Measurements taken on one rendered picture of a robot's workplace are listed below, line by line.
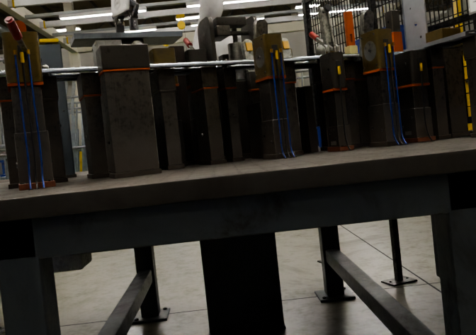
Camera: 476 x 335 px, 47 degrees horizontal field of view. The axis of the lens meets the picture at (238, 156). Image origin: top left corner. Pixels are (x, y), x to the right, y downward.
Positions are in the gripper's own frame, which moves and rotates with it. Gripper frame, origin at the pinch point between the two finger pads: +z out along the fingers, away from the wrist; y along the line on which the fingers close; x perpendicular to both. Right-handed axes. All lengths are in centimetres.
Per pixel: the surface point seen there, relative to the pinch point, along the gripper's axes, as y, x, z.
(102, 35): 2.4, -11.1, 2.8
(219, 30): 25.4, 20.5, 4.4
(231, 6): -602, 598, -211
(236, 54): 24.4, 27.9, 12.1
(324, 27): 40, 58, 5
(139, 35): 6.6, 0.7, 3.2
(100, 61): 44, -35, 19
